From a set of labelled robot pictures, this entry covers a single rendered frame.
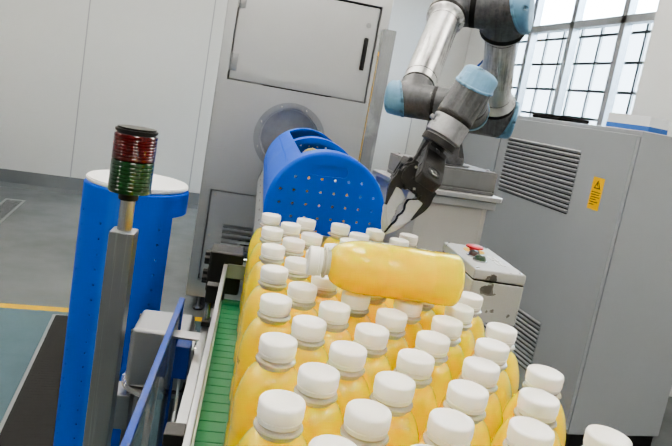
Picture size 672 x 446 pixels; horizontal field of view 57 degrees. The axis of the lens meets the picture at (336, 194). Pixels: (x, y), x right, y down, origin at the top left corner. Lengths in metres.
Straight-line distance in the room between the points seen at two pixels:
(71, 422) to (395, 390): 1.47
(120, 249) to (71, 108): 5.64
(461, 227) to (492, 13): 0.65
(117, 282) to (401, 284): 0.45
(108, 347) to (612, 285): 2.31
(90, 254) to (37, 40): 4.99
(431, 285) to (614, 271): 2.16
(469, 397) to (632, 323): 2.50
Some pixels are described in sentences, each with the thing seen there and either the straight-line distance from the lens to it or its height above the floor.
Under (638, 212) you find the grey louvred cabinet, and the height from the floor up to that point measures 1.11.
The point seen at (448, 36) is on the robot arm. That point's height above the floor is 1.54.
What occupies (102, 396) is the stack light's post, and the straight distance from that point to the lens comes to 1.10.
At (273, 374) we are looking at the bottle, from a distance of 0.65.
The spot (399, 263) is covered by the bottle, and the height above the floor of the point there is 1.16.
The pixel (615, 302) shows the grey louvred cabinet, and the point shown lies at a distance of 2.99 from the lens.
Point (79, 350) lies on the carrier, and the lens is 1.88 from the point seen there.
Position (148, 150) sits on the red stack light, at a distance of 0.97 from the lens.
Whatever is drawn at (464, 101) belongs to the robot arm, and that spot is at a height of 1.39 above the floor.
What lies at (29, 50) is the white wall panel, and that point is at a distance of 6.67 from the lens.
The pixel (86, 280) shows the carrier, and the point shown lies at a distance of 1.81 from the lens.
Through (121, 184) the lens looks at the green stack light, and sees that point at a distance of 0.97.
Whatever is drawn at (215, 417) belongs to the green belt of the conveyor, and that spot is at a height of 0.90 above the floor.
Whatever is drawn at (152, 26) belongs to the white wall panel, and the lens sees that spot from 6.56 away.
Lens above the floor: 1.35
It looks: 8 degrees down
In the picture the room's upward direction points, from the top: 10 degrees clockwise
